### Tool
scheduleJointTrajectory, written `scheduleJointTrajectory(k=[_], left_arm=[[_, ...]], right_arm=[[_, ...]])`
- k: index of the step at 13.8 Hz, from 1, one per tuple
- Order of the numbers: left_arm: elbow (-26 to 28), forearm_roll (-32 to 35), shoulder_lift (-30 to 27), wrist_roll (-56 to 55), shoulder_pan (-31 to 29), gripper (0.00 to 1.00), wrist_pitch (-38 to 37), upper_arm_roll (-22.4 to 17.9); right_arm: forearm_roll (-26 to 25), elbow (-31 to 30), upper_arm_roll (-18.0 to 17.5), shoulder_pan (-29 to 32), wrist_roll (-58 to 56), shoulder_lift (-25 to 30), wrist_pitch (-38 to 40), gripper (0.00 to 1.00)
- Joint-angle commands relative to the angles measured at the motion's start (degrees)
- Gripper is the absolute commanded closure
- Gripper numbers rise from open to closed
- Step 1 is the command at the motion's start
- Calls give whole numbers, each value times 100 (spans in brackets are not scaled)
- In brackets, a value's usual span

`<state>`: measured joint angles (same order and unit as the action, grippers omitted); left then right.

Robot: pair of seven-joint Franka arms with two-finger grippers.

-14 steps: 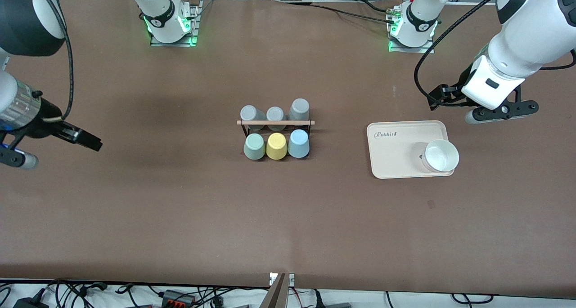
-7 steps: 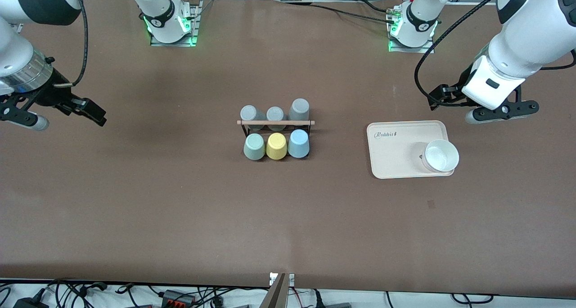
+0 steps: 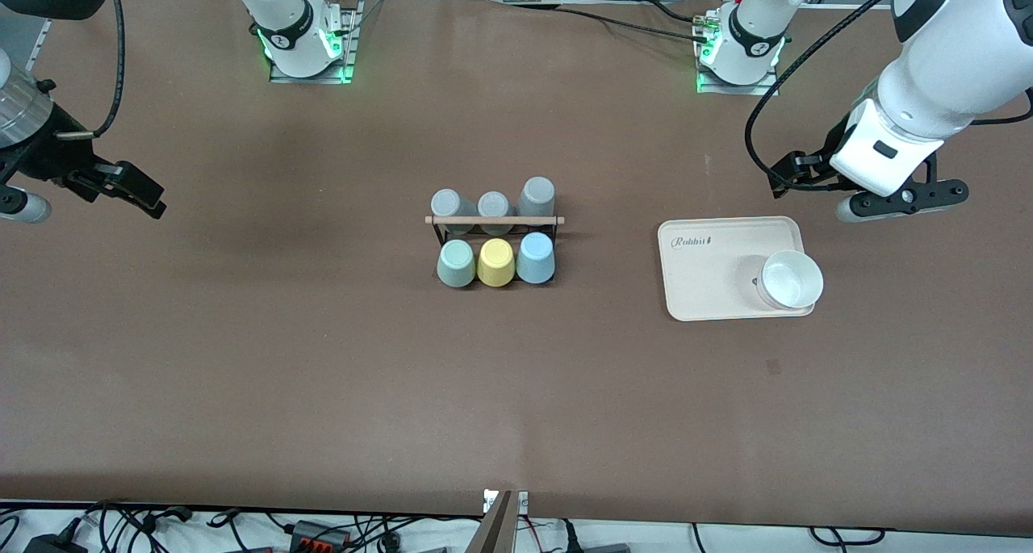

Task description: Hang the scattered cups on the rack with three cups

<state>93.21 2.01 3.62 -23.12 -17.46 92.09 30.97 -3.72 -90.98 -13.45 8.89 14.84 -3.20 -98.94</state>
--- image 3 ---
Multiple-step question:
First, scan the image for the light blue cup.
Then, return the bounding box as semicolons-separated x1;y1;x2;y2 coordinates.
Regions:
515;231;557;286

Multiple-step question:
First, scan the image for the beige rabbit tray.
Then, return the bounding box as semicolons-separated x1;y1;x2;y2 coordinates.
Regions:
657;216;817;323

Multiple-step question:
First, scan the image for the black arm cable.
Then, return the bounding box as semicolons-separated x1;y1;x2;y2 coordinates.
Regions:
743;0;926;193
56;0;127;140

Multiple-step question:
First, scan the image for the wooden post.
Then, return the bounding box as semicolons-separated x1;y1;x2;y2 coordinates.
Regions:
466;489;518;553

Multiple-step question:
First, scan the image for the mint green cup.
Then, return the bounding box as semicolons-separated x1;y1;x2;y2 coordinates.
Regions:
436;239;478;289

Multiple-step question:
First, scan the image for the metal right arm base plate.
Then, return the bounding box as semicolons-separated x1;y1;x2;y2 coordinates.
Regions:
268;0;366;85

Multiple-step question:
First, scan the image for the black orange connector block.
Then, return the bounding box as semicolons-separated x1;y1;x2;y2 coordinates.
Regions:
289;520;353;553

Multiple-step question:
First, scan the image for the black power adapter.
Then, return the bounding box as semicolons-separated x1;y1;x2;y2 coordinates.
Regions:
23;532;88;553

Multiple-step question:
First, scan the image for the black looped floor cable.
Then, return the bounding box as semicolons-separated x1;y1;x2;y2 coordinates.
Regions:
809;526;887;547

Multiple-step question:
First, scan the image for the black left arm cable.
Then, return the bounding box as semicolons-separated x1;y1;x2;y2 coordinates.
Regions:
743;0;926;193

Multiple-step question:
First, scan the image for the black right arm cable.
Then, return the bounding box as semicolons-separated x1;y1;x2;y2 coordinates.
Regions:
56;0;127;140

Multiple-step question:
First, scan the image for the black cable across table edge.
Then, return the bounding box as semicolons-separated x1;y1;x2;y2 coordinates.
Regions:
557;1;713;44

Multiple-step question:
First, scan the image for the tall grey cup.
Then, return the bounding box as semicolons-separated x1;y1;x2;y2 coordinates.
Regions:
516;176;557;219

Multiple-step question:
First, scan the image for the black wire cup rack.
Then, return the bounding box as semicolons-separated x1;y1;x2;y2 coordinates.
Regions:
424;213;566;289

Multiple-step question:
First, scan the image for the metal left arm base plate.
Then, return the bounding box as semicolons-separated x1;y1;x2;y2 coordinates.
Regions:
695;10;782;97

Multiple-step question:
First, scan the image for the white bowl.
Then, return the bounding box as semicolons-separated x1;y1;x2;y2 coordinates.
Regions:
755;249;825;311

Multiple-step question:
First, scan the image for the yellow cup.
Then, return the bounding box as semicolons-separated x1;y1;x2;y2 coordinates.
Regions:
476;237;517;288

